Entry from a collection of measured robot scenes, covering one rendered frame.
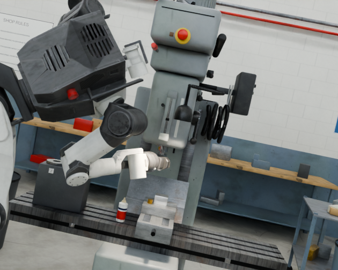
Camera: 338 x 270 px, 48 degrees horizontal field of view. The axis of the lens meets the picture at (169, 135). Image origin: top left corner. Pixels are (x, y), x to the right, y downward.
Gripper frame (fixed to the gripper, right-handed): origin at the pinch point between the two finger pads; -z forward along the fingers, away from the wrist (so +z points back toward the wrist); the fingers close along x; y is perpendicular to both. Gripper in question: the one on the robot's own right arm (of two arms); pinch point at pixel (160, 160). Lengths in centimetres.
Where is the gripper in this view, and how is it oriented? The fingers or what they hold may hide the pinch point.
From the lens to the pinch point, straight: 173.7
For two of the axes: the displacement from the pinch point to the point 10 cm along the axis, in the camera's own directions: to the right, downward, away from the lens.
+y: -2.1, 9.8, 0.7
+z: -4.0, -0.2, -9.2
